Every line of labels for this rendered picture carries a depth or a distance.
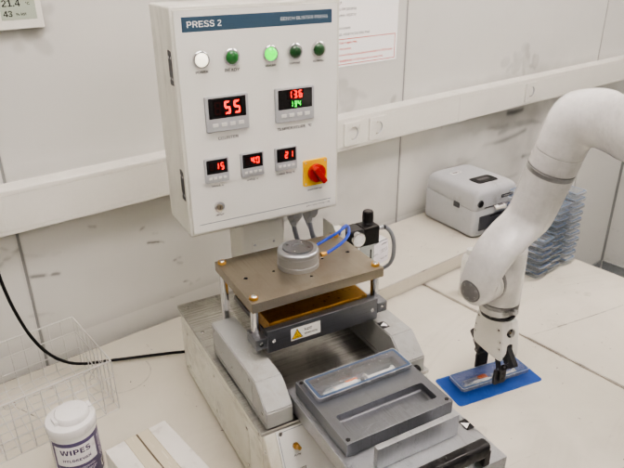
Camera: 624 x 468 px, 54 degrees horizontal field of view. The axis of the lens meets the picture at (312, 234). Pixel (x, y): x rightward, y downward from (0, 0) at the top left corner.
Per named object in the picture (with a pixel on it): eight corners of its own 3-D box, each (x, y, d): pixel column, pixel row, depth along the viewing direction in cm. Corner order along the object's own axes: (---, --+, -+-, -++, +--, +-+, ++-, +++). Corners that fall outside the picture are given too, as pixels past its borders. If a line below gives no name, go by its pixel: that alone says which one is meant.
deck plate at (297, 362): (176, 308, 137) (176, 305, 137) (312, 271, 152) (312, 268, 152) (261, 437, 101) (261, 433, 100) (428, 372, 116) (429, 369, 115)
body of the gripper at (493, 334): (528, 315, 129) (521, 357, 134) (497, 292, 138) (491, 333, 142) (500, 322, 126) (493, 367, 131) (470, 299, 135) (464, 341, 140)
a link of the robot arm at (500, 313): (529, 305, 129) (527, 317, 130) (502, 285, 136) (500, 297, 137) (498, 313, 126) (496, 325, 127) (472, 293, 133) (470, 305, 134)
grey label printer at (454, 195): (422, 215, 216) (425, 170, 208) (462, 204, 225) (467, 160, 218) (474, 240, 197) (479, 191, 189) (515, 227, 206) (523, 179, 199)
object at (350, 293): (234, 299, 122) (230, 256, 118) (329, 273, 132) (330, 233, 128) (270, 343, 108) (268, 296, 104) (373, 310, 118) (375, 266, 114)
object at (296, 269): (207, 288, 126) (201, 231, 121) (335, 254, 139) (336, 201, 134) (254, 348, 107) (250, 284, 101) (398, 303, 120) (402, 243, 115)
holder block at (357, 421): (295, 394, 103) (295, 381, 102) (392, 358, 112) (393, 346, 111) (346, 458, 90) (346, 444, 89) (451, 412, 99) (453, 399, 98)
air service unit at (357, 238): (325, 274, 140) (325, 215, 134) (378, 260, 147) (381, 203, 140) (337, 284, 136) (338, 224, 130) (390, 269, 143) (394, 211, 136)
